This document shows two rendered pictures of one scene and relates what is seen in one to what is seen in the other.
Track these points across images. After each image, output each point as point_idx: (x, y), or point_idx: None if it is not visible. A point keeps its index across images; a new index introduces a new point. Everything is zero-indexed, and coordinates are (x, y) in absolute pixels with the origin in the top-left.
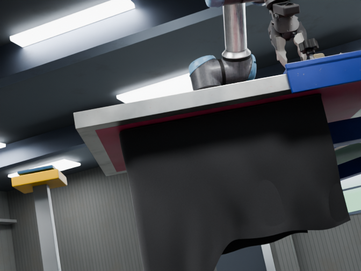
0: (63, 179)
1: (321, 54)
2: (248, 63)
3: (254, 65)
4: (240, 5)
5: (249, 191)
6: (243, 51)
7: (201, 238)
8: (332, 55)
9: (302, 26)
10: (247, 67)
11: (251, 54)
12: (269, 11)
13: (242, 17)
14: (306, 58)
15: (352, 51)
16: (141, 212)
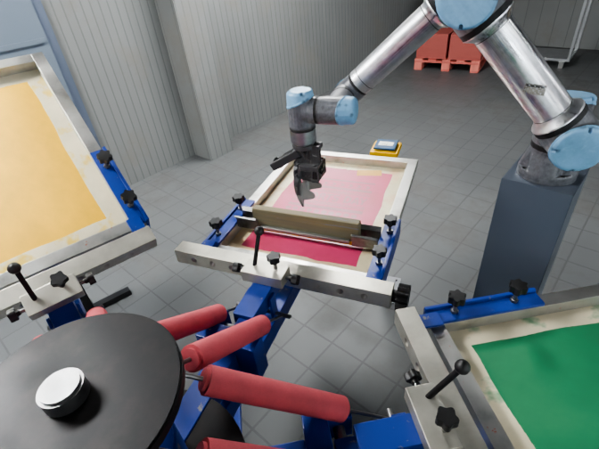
0: (384, 156)
1: (252, 208)
2: (546, 144)
3: (550, 154)
4: (489, 62)
5: None
6: (537, 124)
7: None
8: (229, 212)
9: (293, 179)
10: (546, 149)
11: (566, 132)
12: (322, 142)
13: (504, 78)
14: (300, 203)
15: (223, 219)
16: None
